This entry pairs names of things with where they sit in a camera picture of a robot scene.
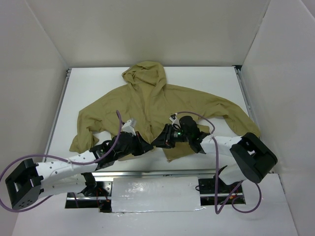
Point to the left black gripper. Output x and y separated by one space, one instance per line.
137 143

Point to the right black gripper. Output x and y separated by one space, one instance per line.
166 135

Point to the tan hooded zip jacket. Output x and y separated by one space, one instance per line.
150 100

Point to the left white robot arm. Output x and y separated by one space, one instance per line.
30 181

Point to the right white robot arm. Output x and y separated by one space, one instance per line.
254 160

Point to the white foam front panel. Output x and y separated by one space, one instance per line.
158 194

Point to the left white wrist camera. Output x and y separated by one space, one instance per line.
129 126

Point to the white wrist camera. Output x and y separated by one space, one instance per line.
129 126
174 119

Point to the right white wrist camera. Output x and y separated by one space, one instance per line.
174 119

